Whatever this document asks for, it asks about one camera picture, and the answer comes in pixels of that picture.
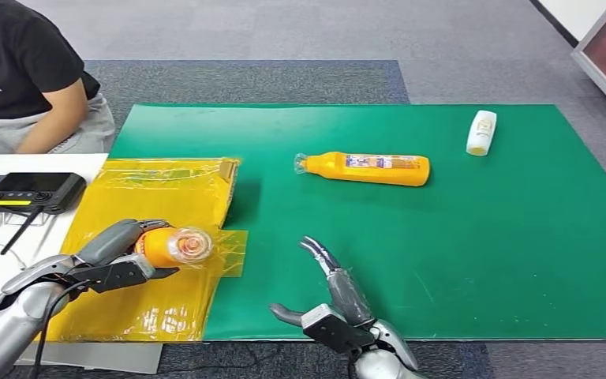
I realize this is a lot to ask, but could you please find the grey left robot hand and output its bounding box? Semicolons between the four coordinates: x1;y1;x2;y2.
75;219;180;281

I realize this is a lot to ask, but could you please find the orange detergent bottle front label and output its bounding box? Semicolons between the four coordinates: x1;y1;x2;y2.
134;226;214;269

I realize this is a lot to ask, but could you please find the small white bottle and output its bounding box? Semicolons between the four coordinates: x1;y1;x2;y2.
465;110;498;157

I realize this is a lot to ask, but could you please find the grey flat sheet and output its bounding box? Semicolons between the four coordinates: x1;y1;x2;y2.
14;340;164;376

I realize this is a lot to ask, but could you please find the black cable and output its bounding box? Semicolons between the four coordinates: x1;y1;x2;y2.
27;280;92;379

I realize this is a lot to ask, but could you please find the black remote controller with antennas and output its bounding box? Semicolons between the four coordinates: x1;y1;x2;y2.
0;172;88;257

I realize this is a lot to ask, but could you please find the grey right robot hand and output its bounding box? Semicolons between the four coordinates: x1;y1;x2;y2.
270;236;376;328

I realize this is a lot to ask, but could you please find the person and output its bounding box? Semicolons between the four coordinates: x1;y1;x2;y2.
0;0;117;156

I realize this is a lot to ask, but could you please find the cardboard box in yellow film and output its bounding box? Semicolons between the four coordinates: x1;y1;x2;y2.
45;156;249;343

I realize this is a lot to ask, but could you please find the white side table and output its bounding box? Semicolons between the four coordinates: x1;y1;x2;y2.
0;152;110;325

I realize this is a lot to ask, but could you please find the green table mat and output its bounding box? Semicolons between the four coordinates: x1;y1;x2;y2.
109;103;606;342

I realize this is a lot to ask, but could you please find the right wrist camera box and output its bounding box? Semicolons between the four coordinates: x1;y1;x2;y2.
301;303;378;358

